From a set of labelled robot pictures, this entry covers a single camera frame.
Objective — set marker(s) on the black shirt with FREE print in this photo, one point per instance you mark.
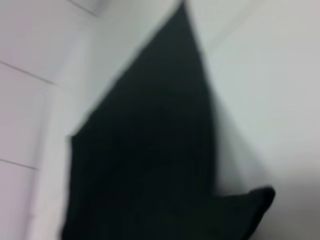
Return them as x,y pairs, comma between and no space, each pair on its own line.
150,150

